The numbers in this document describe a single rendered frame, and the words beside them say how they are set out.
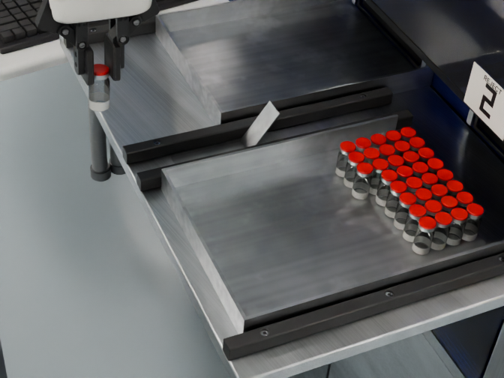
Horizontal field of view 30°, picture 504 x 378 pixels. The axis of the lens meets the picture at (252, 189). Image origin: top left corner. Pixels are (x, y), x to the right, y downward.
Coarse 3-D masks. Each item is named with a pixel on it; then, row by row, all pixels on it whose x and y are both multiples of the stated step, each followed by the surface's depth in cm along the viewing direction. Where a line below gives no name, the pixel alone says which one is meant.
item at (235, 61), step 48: (240, 0) 148; (288, 0) 152; (336, 0) 156; (192, 48) 143; (240, 48) 144; (288, 48) 145; (336, 48) 146; (384, 48) 146; (240, 96) 135; (288, 96) 135; (336, 96) 133
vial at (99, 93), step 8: (96, 80) 96; (104, 80) 96; (88, 88) 97; (96, 88) 96; (104, 88) 96; (88, 96) 97; (96, 96) 96; (104, 96) 97; (88, 104) 98; (96, 104) 97; (104, 104) 97
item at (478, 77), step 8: (472, 72) 116; (480, 72) 114; (472, 80) 116; (480, 80) 114; (488, 80) 113; (472, 88) 116; (480, 88) 115; (496, 88) 112; (472, 96) 117; (480, 96) 115; (488, 96) 114; (496, 96) 112; (472, 104) 117; (488, 104) 114; (496, 104) 113; (480, 112) 116; (488, 112) 114; (496, 112) 113; (488, 120) 115; (496, 120) 113; (496, 128) 114
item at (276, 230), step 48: (288, 144) 123; (336, 144) 127; (192, 192) 119; (240, 192) 120; (288, 192) 120; (336, 192) 121; (192, 240) 111; (240, 240) 113; (288, 240) 114; (336, 240) 114; (384, 240) 115; (480, 240) 116; (240, 288) 107; (288, 288) 108; (336, 288) 108; (384, 288) 107
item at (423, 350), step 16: (416, 336) 146; (432, 336) 141; (368, 352) 163; (384, 352) 158; (400, 352) 152; (416, 352) 147; (432, 352) 142; (320, 368) 186; (336, 368) 179; (352, 368) 171; (368, 368) 165; (384, 368) 159; (400, 368) 153; (416, 368) 148; (432, 368) 143; (448, 368) 139
